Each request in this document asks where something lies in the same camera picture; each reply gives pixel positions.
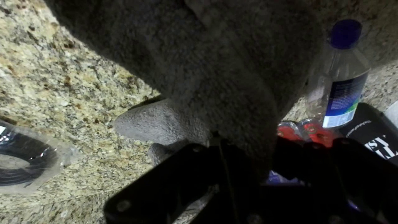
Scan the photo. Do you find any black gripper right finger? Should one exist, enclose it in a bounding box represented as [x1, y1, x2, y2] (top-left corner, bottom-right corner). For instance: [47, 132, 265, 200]
[237, 138, 398, 224]

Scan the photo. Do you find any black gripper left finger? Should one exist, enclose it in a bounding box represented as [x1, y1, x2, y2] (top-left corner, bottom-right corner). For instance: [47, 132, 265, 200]
[104, 144, 232, 224]

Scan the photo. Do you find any grey towel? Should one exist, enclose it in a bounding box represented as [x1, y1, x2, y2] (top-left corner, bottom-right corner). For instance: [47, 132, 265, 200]
[43, 0, 334, 176]

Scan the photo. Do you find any red labelled plastic package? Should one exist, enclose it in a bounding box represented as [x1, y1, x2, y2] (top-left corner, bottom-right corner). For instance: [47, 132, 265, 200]
[278, 118, 340, 148]

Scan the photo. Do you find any black package white print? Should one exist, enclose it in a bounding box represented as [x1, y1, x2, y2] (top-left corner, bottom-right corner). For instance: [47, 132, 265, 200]
[339, 102, 398, 164]

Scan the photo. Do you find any water bottle blue label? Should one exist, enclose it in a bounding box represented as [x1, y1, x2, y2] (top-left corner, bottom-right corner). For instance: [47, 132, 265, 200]
[305, 19, 370, 129]

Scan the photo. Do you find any black cable in bag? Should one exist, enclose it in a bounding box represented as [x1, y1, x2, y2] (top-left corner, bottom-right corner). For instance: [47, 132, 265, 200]
[0, 120, 73, 193]

